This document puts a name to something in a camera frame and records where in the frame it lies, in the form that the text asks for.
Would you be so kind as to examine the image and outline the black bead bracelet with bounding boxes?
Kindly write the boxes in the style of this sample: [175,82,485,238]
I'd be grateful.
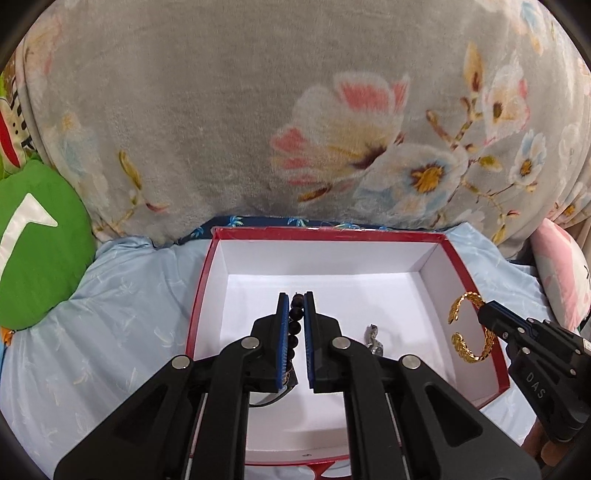
[287,292,306,385]

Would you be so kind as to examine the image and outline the grey floral blanket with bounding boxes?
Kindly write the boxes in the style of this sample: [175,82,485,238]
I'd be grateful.
[16,0,591,260]

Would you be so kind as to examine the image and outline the colourful printed cloth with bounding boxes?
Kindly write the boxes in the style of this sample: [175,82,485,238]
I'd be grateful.
[0,60,45,182]

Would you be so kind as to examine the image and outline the red cardboard box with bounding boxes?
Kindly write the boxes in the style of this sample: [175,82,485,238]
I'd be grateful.
[186,226,511,477]

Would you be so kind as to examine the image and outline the green pillow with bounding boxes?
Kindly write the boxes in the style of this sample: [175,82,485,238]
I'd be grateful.
[0,159,96,331]

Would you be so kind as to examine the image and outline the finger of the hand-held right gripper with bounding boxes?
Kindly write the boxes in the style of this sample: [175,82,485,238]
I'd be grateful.
[488,300,536,326]
[477,307,522,345]

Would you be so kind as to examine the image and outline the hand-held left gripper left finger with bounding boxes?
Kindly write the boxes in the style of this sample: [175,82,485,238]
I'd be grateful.
[53,292,291,480]

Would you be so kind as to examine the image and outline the dark blue palm print cloth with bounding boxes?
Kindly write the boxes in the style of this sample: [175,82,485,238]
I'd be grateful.
[178,215,445,246]

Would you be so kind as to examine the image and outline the gold bangle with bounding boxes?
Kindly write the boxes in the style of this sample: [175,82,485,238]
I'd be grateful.
[447,292,498,364]

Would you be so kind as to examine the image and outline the pink pillow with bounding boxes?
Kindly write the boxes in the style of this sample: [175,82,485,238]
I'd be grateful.
[531,217,591,334]

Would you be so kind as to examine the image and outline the silver wristwatch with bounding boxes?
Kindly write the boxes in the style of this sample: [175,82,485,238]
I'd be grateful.
[362,324,387,357]

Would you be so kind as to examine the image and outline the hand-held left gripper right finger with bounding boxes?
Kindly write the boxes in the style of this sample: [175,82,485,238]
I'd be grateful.
[303,291,542,480]

